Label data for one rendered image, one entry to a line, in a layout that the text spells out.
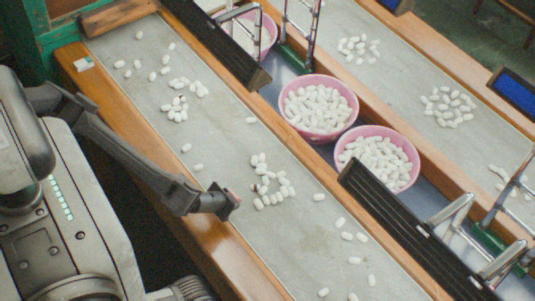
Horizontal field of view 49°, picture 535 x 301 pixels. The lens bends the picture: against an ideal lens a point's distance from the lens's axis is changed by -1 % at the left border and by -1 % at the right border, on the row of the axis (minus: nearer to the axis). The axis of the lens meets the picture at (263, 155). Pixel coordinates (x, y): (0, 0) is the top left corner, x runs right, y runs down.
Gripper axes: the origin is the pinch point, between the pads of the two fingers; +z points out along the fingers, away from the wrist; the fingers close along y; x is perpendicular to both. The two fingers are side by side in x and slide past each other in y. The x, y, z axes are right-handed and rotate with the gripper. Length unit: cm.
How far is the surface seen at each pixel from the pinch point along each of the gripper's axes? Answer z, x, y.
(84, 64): -8, 7, 75
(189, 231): -10.9, 12.3, 1.1
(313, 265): 7.4, -0.6, -26.9
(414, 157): 44, -34, -17
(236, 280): -9.8, 10.7, -19.1
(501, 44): 213, -78, 39
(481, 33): 211, -76, 52
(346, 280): 10.8, -3.5, -35.7
